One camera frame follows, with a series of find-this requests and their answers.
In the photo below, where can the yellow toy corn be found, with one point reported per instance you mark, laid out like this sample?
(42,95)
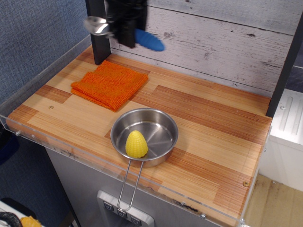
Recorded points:
(136,145)

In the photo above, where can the black left vertical post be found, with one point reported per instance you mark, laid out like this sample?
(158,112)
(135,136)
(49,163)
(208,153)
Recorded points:
(100,44)

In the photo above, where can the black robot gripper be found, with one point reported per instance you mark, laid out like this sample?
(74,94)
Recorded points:
(124,16)

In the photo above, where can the black vertical post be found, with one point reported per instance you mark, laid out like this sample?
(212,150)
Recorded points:
(100,44)
(286,70)

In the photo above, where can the clear acrylic table guard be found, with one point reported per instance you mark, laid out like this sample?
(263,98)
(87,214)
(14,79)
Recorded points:
(206,181)

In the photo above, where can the yellow object bottom left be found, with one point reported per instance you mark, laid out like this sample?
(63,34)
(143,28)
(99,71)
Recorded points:
(30,222)

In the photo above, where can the grey button panel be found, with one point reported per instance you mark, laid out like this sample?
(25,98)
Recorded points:
(133,215)

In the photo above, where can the black right vertical post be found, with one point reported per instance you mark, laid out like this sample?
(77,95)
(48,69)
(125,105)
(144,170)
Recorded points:
(286,70)

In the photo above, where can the orange folded cloth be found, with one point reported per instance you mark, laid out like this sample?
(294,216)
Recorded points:
(110,85)

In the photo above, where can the small steel saucepan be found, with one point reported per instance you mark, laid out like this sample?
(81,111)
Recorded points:
(145,137)

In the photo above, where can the white metal box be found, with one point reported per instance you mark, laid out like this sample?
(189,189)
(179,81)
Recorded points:
(282,159)

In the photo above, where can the blue handled metal spoon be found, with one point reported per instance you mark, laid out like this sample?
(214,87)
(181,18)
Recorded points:
(99,26)

